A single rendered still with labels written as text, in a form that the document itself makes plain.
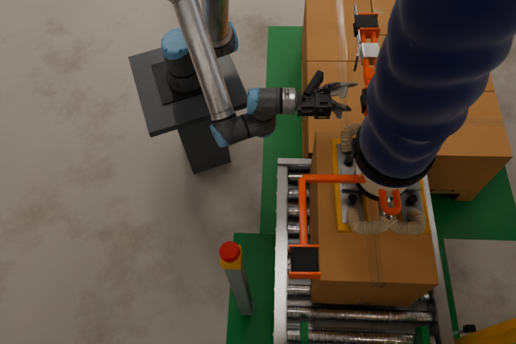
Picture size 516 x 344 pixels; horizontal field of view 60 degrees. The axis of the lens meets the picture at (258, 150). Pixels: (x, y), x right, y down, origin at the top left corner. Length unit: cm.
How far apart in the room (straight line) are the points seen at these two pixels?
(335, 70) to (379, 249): 121
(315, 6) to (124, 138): 149
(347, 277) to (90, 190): 185
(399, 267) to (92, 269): 176
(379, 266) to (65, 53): 283
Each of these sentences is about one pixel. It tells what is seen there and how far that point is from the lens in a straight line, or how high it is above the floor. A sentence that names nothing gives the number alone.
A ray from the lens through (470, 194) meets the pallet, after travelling 284.
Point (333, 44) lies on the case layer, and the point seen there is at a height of 54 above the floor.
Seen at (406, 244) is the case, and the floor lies 95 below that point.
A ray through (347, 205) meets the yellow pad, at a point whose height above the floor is 114.
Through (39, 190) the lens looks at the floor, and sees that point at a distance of 309.
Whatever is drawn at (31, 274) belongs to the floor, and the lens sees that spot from 290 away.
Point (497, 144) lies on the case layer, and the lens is 250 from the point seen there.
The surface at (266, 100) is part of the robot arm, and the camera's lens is 148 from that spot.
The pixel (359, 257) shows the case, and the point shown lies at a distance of 162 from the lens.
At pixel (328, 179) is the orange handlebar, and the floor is 126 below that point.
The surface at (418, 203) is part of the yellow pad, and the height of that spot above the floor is 114.
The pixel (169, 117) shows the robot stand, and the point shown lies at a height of 75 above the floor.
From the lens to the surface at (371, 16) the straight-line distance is 179.
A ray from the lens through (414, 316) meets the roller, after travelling 204.
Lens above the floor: 248
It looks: 60 degrees down
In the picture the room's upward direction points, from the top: 4 degrees counter-clockwise
